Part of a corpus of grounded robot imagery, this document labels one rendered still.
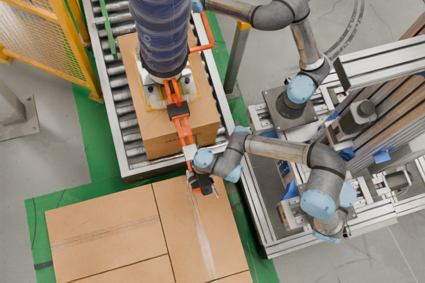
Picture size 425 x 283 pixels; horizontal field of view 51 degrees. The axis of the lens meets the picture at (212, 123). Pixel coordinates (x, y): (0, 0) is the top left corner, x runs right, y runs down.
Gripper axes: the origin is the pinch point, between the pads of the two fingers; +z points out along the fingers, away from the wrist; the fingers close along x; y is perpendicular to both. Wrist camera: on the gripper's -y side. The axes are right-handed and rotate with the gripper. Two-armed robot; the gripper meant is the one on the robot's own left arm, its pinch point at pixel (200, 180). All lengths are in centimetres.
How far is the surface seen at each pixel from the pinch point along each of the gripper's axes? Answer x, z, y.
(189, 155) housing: 1.9, -1.6, 12.5
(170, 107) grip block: 4.0, -1.7, 37.0
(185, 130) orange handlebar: 0.3, -1.5, 24.3
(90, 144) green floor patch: 56, 108, 66
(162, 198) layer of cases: 18, 54, 6
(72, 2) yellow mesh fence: 41, 57, 147
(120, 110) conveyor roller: 28, 53, 64
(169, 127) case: 5.9, 13.1, 32.2
